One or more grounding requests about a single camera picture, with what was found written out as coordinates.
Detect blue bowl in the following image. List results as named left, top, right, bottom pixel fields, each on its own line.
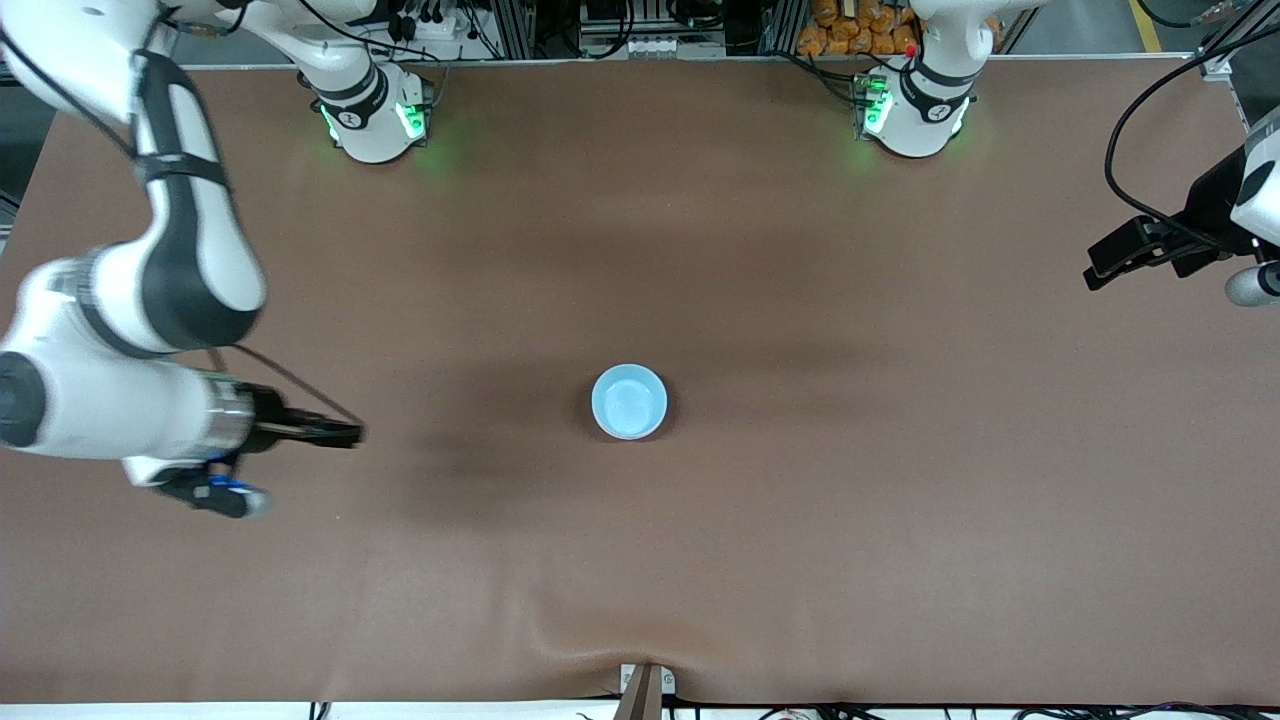
left=591, top=363, right=669, bottom=442

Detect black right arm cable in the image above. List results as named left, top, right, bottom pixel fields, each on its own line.
left=0, top=30, right=366, bottom=426

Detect white power strip with plugs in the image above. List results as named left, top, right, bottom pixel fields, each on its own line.
left=385, top=0, right=473, bottom=43

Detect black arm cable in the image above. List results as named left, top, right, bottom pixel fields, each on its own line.
left=1105, top=20, right=1280, bottom=251
left=0, top=30, right=366, bottom=426

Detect orange objects pile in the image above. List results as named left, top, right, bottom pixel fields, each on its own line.
left=797, top=0, right=919, bottom=57

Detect brown table cloth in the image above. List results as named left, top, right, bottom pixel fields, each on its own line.
left=0, top=55, right=1280, bottom=706

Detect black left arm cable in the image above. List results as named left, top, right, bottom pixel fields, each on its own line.
left=1105, top=20, right=1280, bottom=251

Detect aluminium frame corner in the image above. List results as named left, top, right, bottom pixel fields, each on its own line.
left=1195, top=0, right=1280, bottom=81

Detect metal table edge clamp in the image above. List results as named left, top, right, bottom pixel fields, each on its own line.
left=612, top=663, right=677, bottom=720

